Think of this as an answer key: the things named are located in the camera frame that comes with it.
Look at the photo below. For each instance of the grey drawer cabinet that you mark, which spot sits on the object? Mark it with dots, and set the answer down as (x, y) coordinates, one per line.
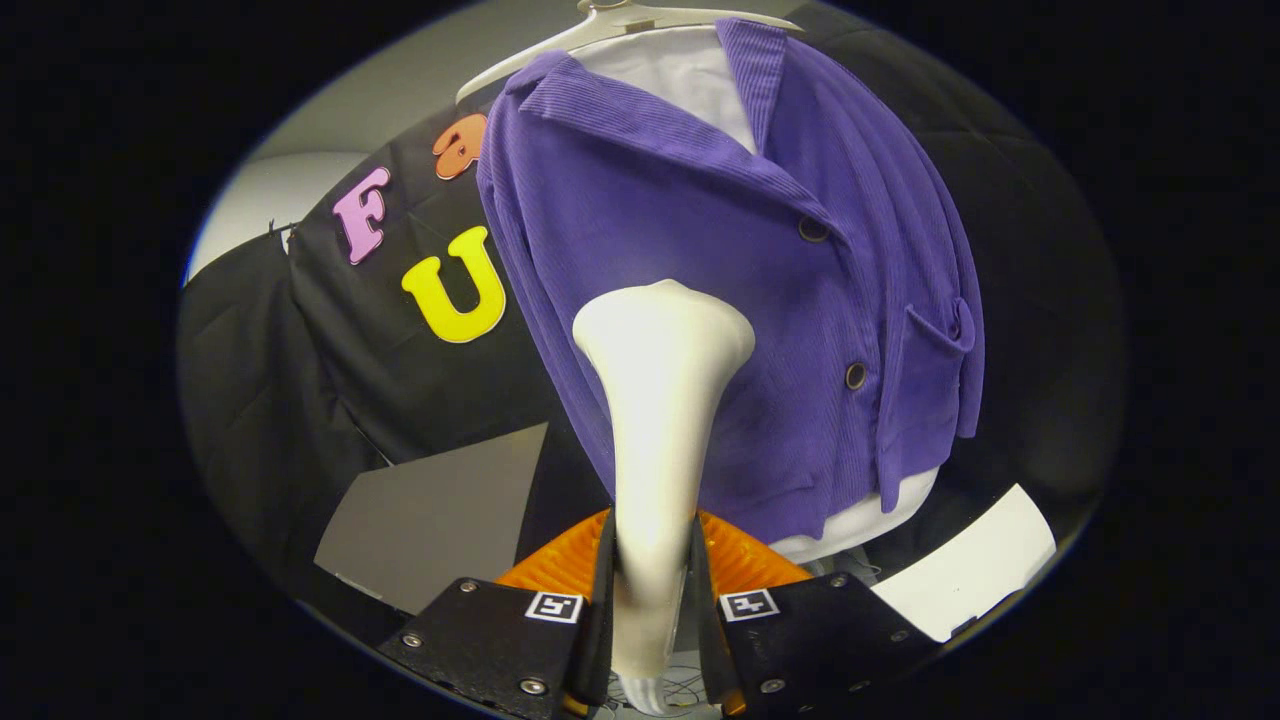
(440, 520)

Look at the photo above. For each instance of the white padded ironing form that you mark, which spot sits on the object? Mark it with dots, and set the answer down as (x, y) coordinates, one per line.
(690, 80)

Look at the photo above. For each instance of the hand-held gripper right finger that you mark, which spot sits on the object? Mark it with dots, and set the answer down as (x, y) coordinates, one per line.
(705, 620)

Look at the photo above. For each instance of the black backdrop cloth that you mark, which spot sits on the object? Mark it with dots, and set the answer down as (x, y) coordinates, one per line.
(250, 400)
(1040, 300)
(400, 380)

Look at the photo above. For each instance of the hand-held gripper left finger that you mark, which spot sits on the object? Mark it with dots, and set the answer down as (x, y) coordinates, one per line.
(600, 610)

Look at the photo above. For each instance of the white clothes hanger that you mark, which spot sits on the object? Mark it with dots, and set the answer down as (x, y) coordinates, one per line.
(620, 20)

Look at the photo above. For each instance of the white garment steamer head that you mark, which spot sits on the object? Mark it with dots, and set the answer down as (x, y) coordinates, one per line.
(660, 420)

